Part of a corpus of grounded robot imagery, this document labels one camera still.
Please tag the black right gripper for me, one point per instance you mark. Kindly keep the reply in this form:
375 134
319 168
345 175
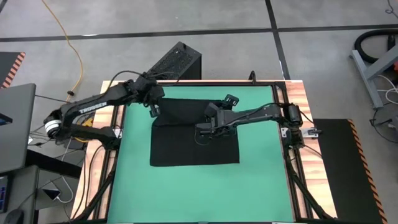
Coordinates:
222 119

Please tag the black hazard-striped floor mat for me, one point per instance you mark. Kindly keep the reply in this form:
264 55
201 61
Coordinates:
342 171
7 65

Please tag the black towel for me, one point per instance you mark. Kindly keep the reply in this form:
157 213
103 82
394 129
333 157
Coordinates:
186 146

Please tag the green table mat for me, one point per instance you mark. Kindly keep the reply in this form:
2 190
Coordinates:
202 193

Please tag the grey metal stand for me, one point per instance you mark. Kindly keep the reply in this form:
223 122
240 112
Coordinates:
367 77

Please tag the black computer mouse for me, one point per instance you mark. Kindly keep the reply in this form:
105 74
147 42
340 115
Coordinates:
14 217

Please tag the grey desk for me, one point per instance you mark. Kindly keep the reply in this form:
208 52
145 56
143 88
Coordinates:
21 193

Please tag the black computer tower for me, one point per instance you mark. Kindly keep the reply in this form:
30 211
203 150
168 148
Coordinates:
177 59

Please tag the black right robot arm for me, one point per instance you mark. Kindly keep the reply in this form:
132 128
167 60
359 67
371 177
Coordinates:
258 113

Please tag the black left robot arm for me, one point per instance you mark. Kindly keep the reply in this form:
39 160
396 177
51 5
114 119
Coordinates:
93 106

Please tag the black phone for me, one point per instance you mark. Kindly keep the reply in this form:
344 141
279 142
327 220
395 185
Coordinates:
52 194

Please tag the small black blue gadget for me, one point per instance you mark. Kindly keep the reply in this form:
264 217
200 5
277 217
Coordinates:
5 119

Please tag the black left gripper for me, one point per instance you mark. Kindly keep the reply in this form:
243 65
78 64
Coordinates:
152 91

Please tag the grey laptop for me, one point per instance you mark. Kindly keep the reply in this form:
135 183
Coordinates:
15 140

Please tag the black table clamp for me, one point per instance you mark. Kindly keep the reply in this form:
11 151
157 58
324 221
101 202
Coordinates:
252 77

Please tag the blue panel device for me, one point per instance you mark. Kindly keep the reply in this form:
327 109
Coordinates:
3 194

